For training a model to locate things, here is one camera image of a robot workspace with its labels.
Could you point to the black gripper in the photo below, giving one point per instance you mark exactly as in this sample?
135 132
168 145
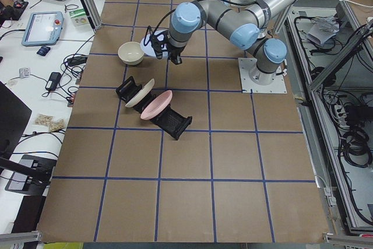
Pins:
174 51

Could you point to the blue plate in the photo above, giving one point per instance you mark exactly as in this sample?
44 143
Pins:
148 49

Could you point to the cream plate in rack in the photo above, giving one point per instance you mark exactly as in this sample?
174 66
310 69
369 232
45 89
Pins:
141 94

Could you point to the pink plate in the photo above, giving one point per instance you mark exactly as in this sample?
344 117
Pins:
157 105

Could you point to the black plate rack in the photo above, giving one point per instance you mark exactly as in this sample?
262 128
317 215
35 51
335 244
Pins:
168 120

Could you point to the white bowl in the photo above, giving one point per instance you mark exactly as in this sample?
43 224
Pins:
131 53

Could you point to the green white box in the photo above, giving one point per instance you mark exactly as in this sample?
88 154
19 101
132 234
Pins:
78 17

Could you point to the black power adapter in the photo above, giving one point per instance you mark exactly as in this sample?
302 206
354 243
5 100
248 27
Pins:
53 81

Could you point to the teach pendant near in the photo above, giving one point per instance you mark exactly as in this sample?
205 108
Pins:
43 28

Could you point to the black monitor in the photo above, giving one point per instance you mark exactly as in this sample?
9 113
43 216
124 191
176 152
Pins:
15 116

